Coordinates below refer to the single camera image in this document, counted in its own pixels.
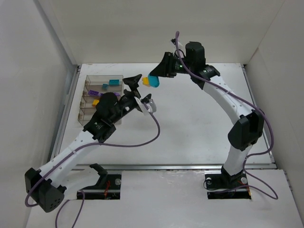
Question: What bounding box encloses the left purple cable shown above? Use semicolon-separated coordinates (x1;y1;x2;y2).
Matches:
24;101;161;228

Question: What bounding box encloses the aluminium rail front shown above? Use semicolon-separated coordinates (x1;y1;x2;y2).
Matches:
47;164;278;171

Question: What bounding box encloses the small yellow lego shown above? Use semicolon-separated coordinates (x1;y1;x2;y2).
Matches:
92;100;99;106

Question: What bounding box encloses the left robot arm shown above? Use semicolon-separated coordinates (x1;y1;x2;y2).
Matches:
25;74;151;213

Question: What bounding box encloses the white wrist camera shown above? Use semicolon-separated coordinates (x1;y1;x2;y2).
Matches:
171;38;183;49
134;97;157;116

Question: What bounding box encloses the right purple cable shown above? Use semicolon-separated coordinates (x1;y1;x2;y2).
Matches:
175;30;278;200

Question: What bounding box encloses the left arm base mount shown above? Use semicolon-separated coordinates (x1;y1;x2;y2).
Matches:
82;163;122;200

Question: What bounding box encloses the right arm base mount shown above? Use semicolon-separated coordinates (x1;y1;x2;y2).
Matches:
203;173;251;200

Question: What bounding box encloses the purple cable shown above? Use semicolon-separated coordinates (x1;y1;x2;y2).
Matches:
24;101;161;228
175;30;278;200

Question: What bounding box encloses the yellow lego plate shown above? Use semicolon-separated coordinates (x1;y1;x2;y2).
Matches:
142;77;150;87

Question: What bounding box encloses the purple lego plate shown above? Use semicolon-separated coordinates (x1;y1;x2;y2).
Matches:
88;90;99;96

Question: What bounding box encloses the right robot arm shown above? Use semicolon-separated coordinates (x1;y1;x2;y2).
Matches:
148;41;264;190

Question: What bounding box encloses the clear bin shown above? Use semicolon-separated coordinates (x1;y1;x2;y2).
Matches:
78;107;96;126
83;85;124;96
80;96;100;108
85;75;124;86

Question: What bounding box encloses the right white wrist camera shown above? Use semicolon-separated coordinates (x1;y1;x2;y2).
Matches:
171;38;183;49

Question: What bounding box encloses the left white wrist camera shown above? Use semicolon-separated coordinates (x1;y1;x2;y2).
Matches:
134;97;157;116

